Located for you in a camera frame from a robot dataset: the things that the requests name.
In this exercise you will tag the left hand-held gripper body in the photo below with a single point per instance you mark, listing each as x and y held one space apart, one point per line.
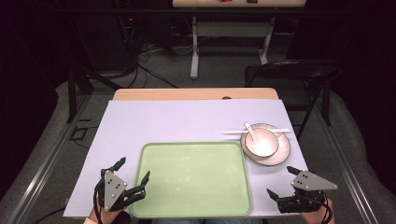
111 189

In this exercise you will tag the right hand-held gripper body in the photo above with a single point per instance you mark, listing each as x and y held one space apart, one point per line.
311 184

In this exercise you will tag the person's left hand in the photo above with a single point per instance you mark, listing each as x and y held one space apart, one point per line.
104 216

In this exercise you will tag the person's right hand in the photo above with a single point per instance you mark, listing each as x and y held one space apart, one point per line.
314 217

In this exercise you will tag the white plate with dark rim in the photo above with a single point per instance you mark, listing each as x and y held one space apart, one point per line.
281 154

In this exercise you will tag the white ceramic bowl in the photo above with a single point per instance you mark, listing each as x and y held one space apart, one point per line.
264 144

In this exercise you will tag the white chopstick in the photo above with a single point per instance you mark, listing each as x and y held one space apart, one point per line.
281 130

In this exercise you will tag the light green plastic tray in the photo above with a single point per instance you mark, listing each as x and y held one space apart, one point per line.
193 180

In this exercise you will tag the white ceramic spoon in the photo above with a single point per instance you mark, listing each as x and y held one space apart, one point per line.
250 132

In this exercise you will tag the pale lavender table sheet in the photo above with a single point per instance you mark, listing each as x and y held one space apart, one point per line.
174 121

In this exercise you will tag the black metal stand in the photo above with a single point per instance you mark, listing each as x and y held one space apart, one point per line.
77 84

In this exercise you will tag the black folding chair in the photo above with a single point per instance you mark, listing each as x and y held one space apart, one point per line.
295 74

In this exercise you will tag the wooden table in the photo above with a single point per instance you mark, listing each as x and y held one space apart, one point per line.
193 93

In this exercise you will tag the black equipment with red light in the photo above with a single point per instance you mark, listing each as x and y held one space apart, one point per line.
129 28

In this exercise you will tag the white-framed desk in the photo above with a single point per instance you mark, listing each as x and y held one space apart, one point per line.
230 29

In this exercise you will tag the small dark object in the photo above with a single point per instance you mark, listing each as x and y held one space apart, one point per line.
252 1

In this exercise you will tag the small red object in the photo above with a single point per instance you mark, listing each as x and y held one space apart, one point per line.
224 1

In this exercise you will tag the metal floor rail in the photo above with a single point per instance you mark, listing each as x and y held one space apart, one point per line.
345 165
46 161

